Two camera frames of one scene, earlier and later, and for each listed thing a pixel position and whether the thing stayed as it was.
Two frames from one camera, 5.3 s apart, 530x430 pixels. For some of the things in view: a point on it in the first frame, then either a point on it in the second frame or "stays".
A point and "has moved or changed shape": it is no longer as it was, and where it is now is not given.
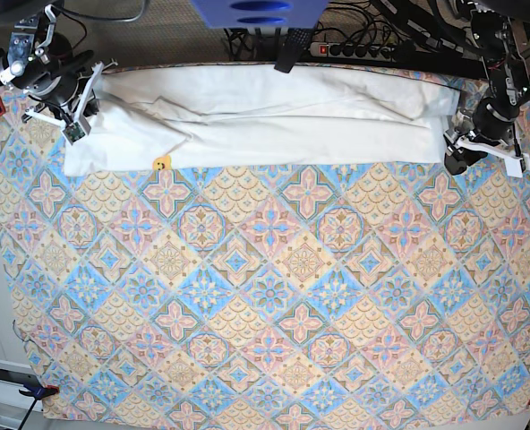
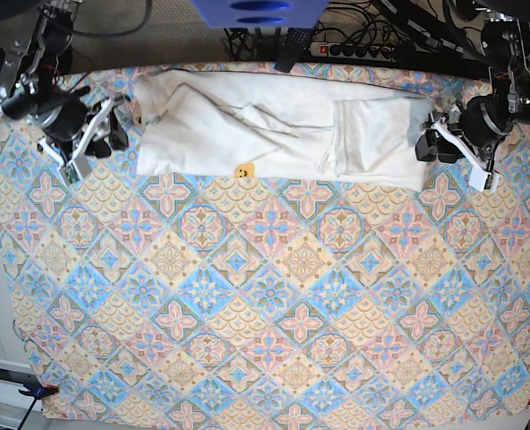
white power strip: [325, 49] stays
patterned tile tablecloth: [312, 291] stays
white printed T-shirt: [261, 116] has moved or changed shape
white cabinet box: [1, 404] stays
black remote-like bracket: [294, 45] stays
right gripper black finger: [91, 107] → [118, 136]
